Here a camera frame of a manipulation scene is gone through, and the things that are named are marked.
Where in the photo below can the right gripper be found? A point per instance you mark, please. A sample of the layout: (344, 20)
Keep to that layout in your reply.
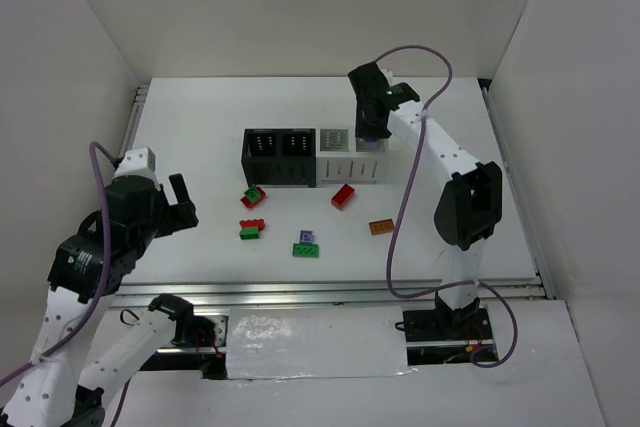
(372, 128)

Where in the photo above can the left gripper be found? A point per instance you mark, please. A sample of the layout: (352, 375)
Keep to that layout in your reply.
(174, 212)

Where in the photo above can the purple small lego brick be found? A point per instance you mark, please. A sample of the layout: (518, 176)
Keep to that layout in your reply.
(306, 237)

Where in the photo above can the green lego plate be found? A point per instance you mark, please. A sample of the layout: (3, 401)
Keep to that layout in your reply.
(305, 250)

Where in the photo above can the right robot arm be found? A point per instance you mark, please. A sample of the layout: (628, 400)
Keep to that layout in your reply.
(470, 202)

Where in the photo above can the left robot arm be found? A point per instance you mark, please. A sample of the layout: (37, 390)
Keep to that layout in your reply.
(59, 386)

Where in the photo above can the white double container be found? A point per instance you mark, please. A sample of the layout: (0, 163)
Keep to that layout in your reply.
(338, 160)

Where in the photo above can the red lego under green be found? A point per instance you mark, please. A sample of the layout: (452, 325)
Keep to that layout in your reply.
(249, 205)

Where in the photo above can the green square lego brick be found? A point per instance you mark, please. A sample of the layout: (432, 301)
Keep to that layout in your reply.
(253, 194)

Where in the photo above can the red rectangular lego brick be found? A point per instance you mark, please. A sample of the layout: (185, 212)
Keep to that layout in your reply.
(342, 197)

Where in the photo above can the green curved lego brick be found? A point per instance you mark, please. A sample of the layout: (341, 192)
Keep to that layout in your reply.
(249, 233)

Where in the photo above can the red curved lego brick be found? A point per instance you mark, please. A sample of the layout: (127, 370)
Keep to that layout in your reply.
(249, 223)

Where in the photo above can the black double container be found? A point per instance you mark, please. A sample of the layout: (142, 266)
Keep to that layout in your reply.
(279, 157)

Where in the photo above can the orange flat lego brick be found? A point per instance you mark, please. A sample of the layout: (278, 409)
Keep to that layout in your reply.
(380, 227)

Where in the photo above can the white foil covered plate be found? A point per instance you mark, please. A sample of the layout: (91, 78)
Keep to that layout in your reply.
(337, 342)

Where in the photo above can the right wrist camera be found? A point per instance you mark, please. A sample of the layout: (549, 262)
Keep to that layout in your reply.
(387, 73)

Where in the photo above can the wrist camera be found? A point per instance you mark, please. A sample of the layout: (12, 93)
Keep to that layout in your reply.
(387, 73)
(137, 162)

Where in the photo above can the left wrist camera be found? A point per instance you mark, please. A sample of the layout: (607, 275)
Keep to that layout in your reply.
(137, 162)

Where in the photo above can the aluminium rail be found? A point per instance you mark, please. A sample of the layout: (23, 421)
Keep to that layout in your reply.
(225, 296)

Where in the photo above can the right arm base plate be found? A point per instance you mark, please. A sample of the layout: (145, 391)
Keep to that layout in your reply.
(420, 326)

